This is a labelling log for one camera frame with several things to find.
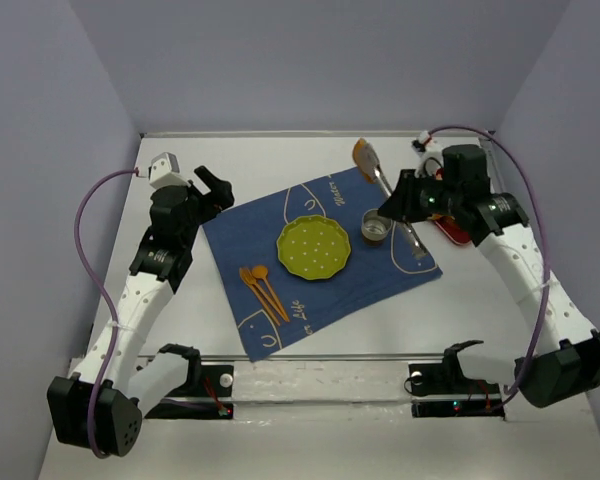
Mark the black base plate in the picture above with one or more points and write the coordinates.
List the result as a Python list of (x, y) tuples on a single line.
[(210, 399), (434, 395)]

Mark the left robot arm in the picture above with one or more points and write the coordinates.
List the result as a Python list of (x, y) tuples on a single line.
[(101, 404)]

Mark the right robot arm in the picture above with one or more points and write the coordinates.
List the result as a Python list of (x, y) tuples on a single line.
[(563, 357)]

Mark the metal cup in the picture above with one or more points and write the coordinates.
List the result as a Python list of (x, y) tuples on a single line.
[(375, 228)]

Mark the speckled bread slice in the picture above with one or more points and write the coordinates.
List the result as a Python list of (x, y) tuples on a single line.
[(365, 157)]

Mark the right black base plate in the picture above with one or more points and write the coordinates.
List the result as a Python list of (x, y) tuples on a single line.
[(434, 395)]

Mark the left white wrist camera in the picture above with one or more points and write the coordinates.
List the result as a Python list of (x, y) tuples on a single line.
[(162, 171)]

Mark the metal serving tongs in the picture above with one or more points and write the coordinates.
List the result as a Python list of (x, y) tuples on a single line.
[(390, 208)]

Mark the blue embroidered cloth mat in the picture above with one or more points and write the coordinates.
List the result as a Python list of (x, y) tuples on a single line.
[(245, 236)]

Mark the red tray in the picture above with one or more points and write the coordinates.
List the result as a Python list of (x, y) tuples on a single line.
[(448, 226)]

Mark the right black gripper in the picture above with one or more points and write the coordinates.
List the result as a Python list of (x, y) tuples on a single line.
[(410, 195)]

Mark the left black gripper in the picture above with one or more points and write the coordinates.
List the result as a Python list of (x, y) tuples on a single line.
[(200, 198)]

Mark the green dotted plate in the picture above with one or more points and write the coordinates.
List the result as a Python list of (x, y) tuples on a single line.
[(313, 247)]

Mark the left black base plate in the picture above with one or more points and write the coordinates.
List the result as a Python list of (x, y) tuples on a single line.
[(210, 399)]

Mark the orange plastic spoon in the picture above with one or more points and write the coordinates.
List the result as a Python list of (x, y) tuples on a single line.
[(260, 272)]

